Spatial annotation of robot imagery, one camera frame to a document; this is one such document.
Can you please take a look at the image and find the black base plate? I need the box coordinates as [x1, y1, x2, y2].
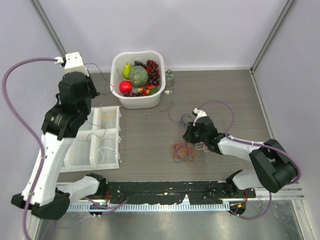
[82, 180, 257, 205]

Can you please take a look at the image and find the red apple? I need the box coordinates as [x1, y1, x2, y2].
[119, 80, 133, 94]

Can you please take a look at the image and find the green lime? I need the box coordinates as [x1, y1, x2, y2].
[148, 87, 159, 96]

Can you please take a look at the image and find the clear plastic bottle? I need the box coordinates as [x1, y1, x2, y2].
[163, 69, 175, 95]

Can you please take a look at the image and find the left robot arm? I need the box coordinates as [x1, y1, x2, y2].
[11, 71, 108, 221]

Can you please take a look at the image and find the aluminium rail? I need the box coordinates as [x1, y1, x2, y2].
[254, 182, 305, 201]

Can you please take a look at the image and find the dark grape bunch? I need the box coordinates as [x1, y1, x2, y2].
[134, 61, 147, 69]

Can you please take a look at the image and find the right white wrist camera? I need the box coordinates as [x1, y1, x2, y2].
[192, 108, 207, 126]

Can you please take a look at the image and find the slotted cable duct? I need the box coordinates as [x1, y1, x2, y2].
[67, 201, 230, 214]

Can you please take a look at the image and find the green melon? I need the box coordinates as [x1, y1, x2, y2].
[129, 66, 149, 88]

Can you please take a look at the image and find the coloured wire bundle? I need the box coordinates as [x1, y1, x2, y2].
[169, 140, 209, 165]

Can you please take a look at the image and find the red grape bunch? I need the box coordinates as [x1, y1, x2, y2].
[146, 59, 160, 86]

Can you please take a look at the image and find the green pear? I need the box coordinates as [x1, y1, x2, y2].
[122, 64, 132, 80]

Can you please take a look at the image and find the peach fruit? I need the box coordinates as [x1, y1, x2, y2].
[136, 84, 157, 96]

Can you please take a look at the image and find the dark cherries front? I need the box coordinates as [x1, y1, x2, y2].
[123, 91, 145, 97]

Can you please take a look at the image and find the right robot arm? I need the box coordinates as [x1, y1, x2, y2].
[183, 116, 301, 198]

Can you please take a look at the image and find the yellow wire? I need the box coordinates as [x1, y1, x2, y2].
[98, 104, 118, 126]

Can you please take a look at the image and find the white compartment tray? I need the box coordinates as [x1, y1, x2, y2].
[60, 105, 122, 173]

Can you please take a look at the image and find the white fruit basket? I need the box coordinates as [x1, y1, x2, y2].
[110, 50, 166, 109]

